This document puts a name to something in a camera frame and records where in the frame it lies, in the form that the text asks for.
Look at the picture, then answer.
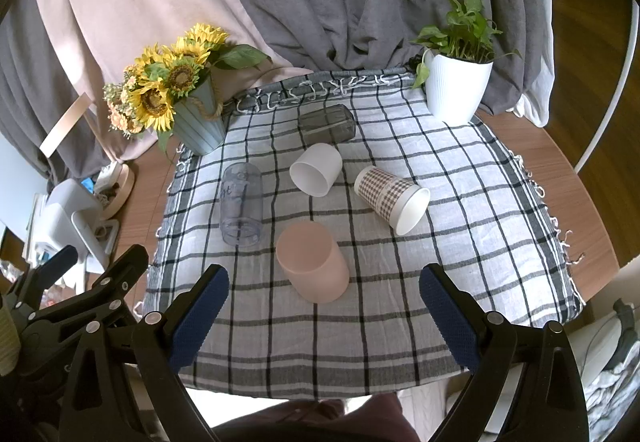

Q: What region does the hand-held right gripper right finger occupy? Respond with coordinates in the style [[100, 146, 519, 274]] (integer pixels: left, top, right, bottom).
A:
[[419, 263, 591, 442]]

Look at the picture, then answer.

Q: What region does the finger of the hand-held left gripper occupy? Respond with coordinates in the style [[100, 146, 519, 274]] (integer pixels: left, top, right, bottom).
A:
[[5, 244, 80, 304], [30, 244, 151, 349]]

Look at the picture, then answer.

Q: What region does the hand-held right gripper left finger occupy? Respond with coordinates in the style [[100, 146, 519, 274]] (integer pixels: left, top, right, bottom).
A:
[[60, 263, 231, 442]]

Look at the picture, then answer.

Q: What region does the clear glass cup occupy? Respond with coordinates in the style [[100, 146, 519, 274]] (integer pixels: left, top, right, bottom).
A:
[[219, 162, 264, 247]]

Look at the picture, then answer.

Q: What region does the pink cup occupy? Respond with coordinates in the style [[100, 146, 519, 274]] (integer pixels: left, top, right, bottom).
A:
[[276, 221, 351, 304]]

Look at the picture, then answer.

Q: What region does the checked paper cup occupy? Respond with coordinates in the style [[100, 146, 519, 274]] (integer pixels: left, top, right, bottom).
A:
[[354, 166, 432, 237]]

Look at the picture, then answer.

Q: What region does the white cup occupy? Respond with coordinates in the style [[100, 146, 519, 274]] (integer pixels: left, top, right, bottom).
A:
[[289, 143, 343, 197]]

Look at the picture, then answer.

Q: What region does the dark grey cup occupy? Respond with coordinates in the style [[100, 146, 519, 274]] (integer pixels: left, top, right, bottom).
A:
[[297, 104, 357, 144]]

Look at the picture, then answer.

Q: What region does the white appliance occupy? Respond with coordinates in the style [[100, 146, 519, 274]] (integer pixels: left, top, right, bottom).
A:
[[44, 178, 121, 269]]

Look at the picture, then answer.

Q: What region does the black white checkered cloth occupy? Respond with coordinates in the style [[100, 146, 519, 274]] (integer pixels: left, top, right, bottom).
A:
[[135, 67, 586, 400]]

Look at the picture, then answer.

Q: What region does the person's leg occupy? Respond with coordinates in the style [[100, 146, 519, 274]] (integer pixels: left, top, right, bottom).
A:
[[210, 392, 442, 442]]

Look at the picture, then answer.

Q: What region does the light wooden strip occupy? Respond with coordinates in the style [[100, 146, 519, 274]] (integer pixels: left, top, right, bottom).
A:
[[40, 92, 94, 157]]

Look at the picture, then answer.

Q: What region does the sunflower bouquet in blue pot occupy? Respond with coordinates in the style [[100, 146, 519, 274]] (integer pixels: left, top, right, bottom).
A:
[[102, 23, 273, 157]]

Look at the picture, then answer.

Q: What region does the grey white striped cloth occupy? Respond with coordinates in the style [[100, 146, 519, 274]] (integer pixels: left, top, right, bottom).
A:
[[584, 362, 640, 442]]

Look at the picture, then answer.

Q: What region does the white curtain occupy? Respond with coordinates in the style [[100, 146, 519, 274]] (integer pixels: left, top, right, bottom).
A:
[[505, 89, 552, 129]]

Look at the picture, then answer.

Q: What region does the green plant in white pot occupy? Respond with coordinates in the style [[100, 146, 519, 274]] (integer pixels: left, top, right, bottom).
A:
[[410, 0, 522, 125]]

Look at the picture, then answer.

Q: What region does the white curved pole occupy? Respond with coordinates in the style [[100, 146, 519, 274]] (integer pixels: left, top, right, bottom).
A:
[[572, 0, 640, 173]]

